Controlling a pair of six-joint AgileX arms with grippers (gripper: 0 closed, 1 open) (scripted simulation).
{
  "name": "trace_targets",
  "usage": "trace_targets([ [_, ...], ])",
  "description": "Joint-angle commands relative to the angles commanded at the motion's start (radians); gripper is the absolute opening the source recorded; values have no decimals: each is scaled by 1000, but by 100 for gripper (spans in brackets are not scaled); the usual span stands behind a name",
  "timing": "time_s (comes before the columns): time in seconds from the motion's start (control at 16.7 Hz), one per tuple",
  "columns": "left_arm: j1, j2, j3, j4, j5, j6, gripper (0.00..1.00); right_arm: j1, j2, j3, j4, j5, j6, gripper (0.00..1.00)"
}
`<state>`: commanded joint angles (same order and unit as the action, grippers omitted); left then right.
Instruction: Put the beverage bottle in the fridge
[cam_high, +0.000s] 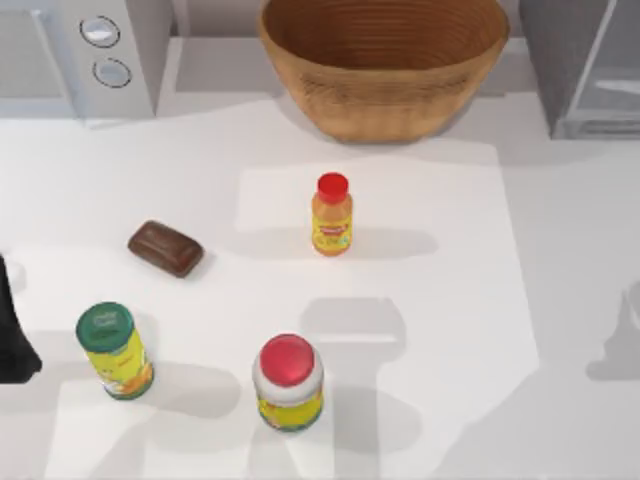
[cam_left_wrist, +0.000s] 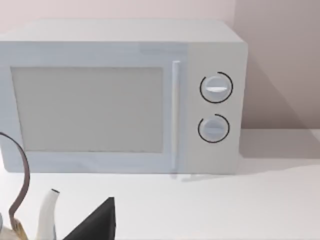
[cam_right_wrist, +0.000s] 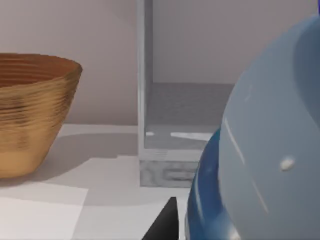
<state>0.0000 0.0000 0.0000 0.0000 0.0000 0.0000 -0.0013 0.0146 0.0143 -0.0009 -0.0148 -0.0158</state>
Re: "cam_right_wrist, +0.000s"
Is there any woven brown basket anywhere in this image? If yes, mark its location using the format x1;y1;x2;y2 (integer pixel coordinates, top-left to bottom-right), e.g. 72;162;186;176
0;53;84;179

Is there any grey cabinet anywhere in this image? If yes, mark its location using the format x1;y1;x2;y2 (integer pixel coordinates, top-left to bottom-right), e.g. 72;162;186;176
136;0;236;188

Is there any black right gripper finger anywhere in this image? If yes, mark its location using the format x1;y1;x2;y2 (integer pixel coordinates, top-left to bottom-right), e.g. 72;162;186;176
141;196;181;240

